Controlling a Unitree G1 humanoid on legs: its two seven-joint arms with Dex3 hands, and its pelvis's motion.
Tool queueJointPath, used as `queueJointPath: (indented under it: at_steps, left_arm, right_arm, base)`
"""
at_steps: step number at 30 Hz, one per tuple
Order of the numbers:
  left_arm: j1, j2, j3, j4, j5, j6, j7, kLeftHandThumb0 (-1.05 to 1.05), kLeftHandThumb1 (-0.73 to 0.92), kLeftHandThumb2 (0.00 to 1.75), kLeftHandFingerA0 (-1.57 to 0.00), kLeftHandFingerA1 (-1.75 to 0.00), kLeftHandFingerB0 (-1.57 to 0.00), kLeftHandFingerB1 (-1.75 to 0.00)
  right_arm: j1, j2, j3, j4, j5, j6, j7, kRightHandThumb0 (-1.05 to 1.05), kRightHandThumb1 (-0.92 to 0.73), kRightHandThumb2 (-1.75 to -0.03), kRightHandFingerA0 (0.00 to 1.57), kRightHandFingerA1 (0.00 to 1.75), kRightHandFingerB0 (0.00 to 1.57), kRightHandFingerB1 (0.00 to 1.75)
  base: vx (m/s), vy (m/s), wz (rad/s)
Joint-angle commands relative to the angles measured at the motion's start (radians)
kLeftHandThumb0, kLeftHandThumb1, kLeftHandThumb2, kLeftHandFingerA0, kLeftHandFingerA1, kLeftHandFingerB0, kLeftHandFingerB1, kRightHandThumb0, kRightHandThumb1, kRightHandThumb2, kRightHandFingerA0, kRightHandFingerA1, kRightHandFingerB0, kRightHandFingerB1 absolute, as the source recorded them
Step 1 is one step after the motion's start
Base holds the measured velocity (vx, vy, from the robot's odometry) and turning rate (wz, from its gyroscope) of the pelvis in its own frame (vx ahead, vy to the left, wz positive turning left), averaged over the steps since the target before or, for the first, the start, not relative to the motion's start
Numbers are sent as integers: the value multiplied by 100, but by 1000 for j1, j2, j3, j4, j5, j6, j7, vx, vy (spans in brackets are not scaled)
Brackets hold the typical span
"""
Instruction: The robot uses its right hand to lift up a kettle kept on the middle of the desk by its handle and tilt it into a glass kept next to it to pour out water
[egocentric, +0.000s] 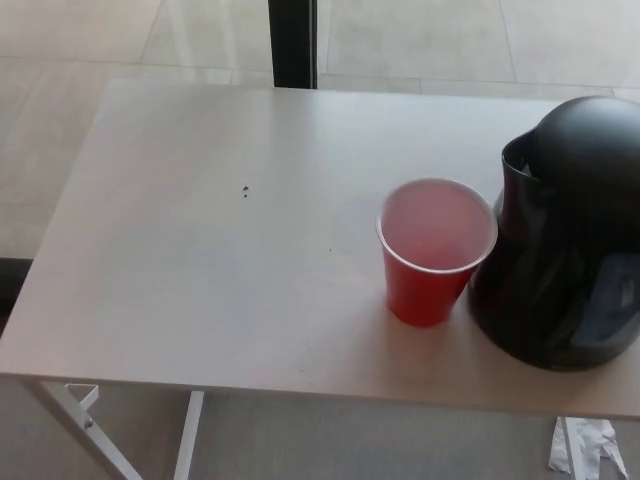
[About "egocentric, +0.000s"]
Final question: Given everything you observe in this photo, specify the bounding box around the white straight table leg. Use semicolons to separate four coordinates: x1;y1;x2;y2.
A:
559;417;584;480
172;390;206;480

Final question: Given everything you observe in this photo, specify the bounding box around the crumpled white paper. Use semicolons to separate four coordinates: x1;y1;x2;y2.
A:
547;417;630;480

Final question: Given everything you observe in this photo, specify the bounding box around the red plastic cup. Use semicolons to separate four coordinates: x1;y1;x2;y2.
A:
375;177;499;329

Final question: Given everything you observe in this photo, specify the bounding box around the black window frame post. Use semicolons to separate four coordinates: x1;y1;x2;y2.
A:
268;0;320;91

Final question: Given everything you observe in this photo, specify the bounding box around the black electric kettle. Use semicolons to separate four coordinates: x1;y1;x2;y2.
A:
467;95;640;374

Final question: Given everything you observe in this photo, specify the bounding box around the white slanted table leg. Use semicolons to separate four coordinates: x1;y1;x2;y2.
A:
19;380;147;480

